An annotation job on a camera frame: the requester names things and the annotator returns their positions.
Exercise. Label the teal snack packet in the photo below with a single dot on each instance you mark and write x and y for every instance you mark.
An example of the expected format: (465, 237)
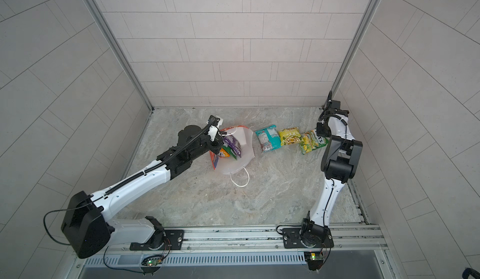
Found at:
(269, 138)

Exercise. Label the purple snack packet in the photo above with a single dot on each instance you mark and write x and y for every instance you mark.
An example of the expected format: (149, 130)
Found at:
(232, 145)

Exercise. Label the yellow green snack packet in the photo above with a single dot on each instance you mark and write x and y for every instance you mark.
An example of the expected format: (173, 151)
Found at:
(290, 136)

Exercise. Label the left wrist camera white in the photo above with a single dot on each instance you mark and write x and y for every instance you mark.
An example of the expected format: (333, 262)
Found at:
(213, 125)

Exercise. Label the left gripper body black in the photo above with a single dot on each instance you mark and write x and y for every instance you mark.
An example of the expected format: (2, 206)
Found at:
(214, 146)

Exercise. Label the left circuit board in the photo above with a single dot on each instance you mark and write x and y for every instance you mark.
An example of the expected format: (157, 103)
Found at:
(153, 261)

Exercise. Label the red paper gift bag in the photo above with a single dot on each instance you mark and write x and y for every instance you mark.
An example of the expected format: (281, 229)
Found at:
(230, 165)

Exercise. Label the aluminium mounting rail frame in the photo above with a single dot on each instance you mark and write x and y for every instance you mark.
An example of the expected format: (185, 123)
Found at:
(359, 251)

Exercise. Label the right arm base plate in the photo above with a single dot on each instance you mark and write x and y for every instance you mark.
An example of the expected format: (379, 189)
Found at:
(314, 239)

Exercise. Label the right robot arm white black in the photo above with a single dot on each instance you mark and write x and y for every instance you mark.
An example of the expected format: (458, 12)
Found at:
(338, 165)

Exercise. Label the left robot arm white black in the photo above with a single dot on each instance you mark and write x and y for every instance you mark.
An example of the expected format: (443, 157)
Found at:
(89, 224)

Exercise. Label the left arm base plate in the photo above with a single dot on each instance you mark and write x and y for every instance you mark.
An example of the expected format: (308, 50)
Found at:
(166, 240)

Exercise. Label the circuit board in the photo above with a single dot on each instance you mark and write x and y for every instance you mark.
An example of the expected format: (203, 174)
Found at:
(153, 261)
(314, 260)

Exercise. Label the orange snack packet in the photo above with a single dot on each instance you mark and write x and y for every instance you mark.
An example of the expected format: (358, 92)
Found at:
(223, 153)

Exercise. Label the right circuit board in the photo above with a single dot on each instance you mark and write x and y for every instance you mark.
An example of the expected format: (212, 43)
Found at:
(314, 260)

